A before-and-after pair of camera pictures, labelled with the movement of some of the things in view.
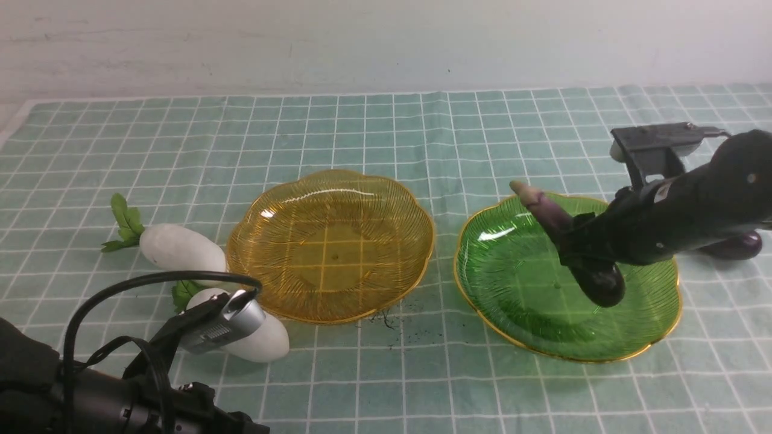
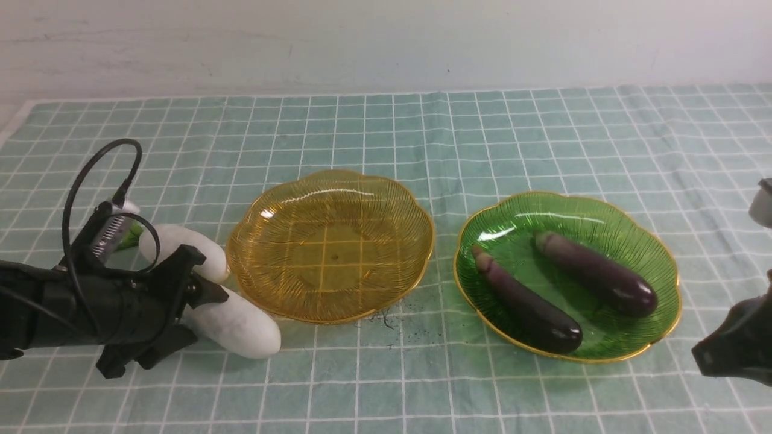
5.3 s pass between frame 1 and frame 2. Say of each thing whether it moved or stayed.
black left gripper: moved
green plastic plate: stayed
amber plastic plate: stayed
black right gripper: moved
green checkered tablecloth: stayed
